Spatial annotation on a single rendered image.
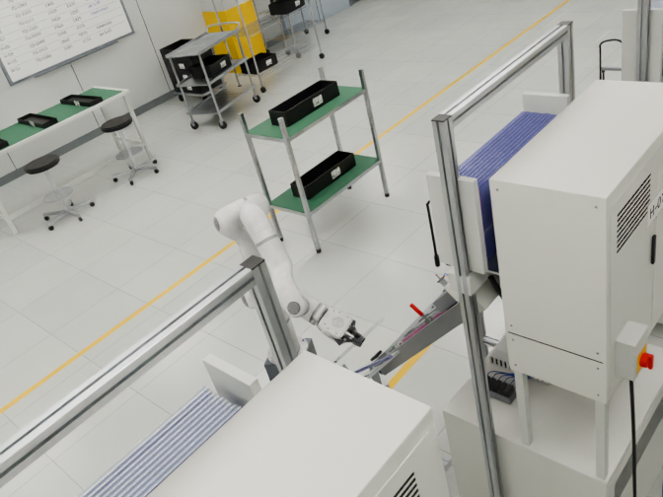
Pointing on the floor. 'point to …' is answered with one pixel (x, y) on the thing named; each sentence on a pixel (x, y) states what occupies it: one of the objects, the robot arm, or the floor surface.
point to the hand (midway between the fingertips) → (358, 339)
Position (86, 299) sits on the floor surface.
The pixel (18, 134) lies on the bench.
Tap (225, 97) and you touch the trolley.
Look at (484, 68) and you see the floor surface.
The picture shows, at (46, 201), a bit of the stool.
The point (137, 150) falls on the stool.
